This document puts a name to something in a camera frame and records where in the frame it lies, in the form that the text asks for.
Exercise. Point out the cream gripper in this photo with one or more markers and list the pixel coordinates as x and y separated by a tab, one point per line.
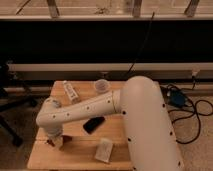
57	141

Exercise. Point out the red pepper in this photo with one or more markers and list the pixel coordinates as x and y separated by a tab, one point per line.
66	138

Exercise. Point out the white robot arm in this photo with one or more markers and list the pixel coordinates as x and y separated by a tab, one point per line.
149	132

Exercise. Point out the black rectangular phone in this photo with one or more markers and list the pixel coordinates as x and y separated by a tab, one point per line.
92	124

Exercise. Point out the white tube bottle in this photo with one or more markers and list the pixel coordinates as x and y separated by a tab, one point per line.
70	91

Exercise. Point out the black office chair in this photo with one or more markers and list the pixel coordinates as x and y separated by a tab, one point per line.
6	76

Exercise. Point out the blue power adapter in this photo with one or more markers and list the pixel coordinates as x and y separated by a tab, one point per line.
177	99

